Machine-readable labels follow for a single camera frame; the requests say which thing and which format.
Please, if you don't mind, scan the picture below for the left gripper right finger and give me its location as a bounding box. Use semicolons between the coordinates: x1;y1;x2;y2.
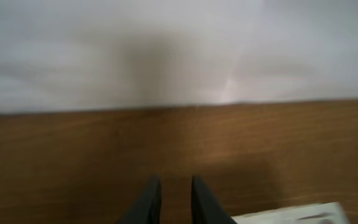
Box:
191;175;237;224

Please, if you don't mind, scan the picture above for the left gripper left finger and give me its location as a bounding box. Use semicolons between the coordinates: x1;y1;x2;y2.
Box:
116;175;162;224

